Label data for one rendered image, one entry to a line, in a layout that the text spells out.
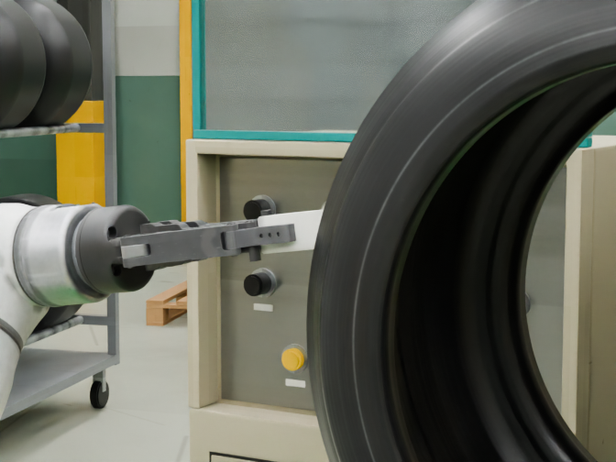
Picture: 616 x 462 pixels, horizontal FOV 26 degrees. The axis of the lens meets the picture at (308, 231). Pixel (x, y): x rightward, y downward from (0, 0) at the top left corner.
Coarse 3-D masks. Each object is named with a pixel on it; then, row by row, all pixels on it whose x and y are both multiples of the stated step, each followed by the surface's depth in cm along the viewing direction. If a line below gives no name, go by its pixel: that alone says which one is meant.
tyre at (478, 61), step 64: (512, 0) 86; (576, 0) 83; (448, 64) 87; (512, 64) 85; (576, 64) 82; (384, 128) 90; (448, 128) 87; (512, 128) 112; (576, 128) 110; (384, 192) 90; (448, 192) 113; (512, 192) 113; (320, 256) 95; (384, 256) 90; (448, 256) 115; (512, 256) 114; (320, 320) 94; (384, 320) 91; (448, 320) 115; (512, 320) 115; (320, 384) 95; (384, 384) 91; (448, 384) 115; (512, 384) 115; (384, 448) 91; (448, 448) 112; (512, 448) 115; (576, 448) 114
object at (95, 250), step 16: (96, 208) 115; (112, 208) 114; (128, 208) 114; (80, 224) 114; (96, 224) 112; (112, 224) 112; (128, 224) 114; (80, 240) 113; (96, 240) 112; (112, 240) 111; (80, 256) 112; (96, 256) 112; (112, 256) 111; (96, 272) 112; (112, 272) 112; (128, 272) 113; (144, 272) 115; (96, 288) 114; (112, 288) 113; (128, 288) 113
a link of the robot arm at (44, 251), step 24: (48, 216) 115; (72, 216) 114; (24, 240) 115; (48, 240) 113; (72, 240) 114; (24, 264) 115; (48, 264) 113; (72, 264) 114; (24, 288) 116; (48, 288) 115; (72, 288) 114
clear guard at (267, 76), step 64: (192, 0) 180; (256, 0) 176; (320, 0) 171; (384, 0) 167; (448, 0) 163; (192, 64) 181; (256, 64) 177; (320, 64) 172; (384, 64) 168; (256, 128) 178; (320, 128) 173
